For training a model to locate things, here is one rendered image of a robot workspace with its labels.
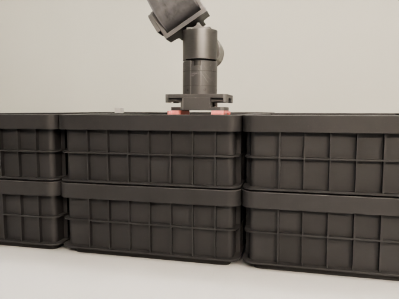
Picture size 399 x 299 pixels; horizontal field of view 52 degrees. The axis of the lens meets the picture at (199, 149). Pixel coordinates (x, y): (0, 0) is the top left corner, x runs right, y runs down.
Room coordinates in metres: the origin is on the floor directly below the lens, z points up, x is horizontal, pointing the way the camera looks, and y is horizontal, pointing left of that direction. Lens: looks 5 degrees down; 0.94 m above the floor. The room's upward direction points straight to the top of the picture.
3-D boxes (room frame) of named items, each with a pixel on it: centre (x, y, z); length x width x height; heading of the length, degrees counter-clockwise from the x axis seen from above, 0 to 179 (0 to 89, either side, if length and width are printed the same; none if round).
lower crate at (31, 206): (0.89, 0.33, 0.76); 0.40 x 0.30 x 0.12; 166
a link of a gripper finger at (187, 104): (0.69, -0.01, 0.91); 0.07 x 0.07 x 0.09; 76
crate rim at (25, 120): (0.89, 0.33, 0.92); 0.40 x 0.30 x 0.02; 166
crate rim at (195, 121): (0.82, 0.04, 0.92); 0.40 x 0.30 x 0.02; 166
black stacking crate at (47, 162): (0.89, 0.33, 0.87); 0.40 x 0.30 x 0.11; 166
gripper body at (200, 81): (0.69, 0.00, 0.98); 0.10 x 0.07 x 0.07; 76
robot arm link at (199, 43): (0.70, 0.00, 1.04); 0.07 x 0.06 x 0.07; 170
